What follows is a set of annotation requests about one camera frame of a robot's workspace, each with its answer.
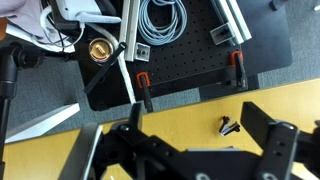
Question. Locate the black perforated breadboard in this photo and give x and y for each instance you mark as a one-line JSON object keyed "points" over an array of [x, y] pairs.
{"points": [[194, 60]]}

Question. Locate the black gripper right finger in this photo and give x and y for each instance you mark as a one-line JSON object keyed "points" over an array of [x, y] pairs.
{"points": [[256, 122]]}

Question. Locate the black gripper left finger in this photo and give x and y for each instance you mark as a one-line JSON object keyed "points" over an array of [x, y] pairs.
{"points": [[79, 160]]}

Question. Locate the black tripod pole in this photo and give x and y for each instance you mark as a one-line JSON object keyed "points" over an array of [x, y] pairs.
{"points": [[13, 58]]}

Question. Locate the white table leg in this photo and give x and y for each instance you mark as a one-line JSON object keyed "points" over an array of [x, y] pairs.
{"points": [[40, 125]]}

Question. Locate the round brass metal disc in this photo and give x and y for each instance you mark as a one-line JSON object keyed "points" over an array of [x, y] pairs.
{"points": [[100, 49]]}

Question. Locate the black staple remover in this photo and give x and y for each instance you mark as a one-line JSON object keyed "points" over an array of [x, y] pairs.
{"points": [[227, 127]]}

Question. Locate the orange black clamp far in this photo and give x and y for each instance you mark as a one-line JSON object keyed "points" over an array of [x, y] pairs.
{"points": [[237, 62]]}

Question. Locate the orange black clamp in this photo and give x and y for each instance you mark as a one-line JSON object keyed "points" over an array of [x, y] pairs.
{"points": [[237, 62], [144, 83]]}

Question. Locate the aluminium extrusion rail pair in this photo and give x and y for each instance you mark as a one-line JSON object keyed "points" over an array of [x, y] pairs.
{"points": [[233, 28]]}

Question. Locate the orange black clamp near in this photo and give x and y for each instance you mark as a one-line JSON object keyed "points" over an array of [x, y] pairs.
{"points": [[144, 83]]}

